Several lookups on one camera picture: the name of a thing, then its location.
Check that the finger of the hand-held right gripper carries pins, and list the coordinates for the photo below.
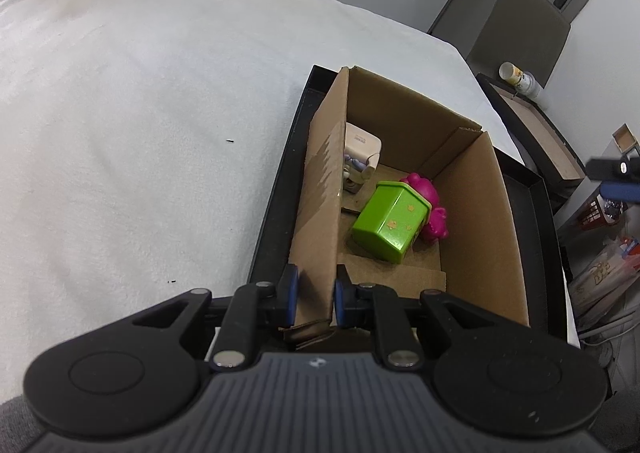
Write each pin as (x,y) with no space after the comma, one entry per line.
(620,190)

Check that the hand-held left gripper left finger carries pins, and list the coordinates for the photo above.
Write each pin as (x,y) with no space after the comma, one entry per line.
(290,295)

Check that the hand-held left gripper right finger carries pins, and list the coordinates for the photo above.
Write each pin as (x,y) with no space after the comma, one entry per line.
(341,298)

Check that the green toy box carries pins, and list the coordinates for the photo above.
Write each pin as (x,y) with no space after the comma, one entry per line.
(390,223)

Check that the black shallow tray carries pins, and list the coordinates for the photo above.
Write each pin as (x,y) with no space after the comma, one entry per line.
(545,258)

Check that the pink toy figure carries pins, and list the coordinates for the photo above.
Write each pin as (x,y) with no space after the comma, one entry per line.
(434,218)

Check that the brown cardboard box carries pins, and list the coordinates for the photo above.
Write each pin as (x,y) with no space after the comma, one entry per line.
(465,213)

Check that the white charger cube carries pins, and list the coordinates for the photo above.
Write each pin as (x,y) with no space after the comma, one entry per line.
(361,143)

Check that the red basket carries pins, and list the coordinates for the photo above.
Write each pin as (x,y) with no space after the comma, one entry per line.
(600,215)

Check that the brown paper bag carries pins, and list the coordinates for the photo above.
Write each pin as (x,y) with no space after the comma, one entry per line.
(605,278)

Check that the black tray with brown base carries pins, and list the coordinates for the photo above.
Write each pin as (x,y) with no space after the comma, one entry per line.
(535,133)

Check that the grey padded board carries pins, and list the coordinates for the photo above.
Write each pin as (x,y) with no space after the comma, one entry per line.
(520,28)

